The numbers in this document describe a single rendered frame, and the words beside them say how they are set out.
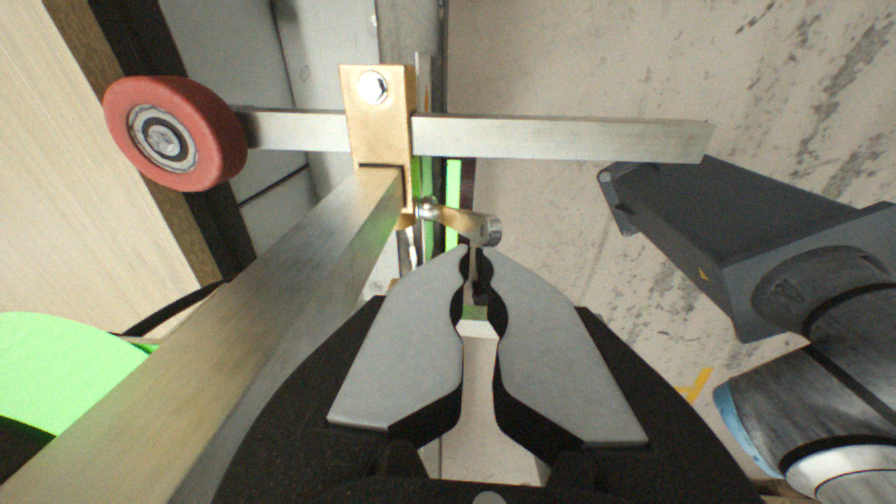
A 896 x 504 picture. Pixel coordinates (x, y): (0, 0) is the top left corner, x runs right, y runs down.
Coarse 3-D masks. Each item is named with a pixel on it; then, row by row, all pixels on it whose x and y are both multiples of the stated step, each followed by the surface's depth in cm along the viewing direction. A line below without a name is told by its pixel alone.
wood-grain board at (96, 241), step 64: (0, 0) 18; (64, 0) 19; (0, 64) 20; (64, 64) 20; (0, 128) 23; (64, 128) 22; (0, 192) 25; (64, 192) 25; (128, 192) 25; (0, 256) 29; (64, 256) 29; (128, 256) 28; (192, 256) 29; (128, 320) 33
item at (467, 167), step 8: (464, 168) 42; (472, 168) 42; (464, 176) 42; (472, 176) 42; (464, 184) 43; (472, 184) 43; (464, 192) 43; (464, 200) 44; (464, 208) 45; (464, 240) 48
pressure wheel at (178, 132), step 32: (128, 96) 20; (160, 96) 20; (192, 96) 21; (128, 128) 21; (160, 128) 21; (192, 128) 21; (224, 128) 22; (160, 160) 23; (192, 160) 22; (224, 160) 22
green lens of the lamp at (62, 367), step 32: (0, 320) 8; (32, 320) 8; (64, 320) 8; (0, 352) 7; (32, 352) 8; (64, 352) 8; (96, 352) 8; (128, 352) 9; (0, 384) 7; (32, 384) 7; (64, 384) 7; (96, 384) 8; (32, 416) 7; (64, 416) 7
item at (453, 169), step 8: (448, 160) 41; (448, 168) 42; (456, 168) 42; (448, 176) 42; (456, 176) 42; (448, 184) 43; (456, 184) 43; (448, 192) 44; (456, 192) 44; (448, 200) 44; (456, 200) 44; (448, 232) 47; (456, 232) 47; (448, 240) 48; (456, 240) 48; (448, 248) 49
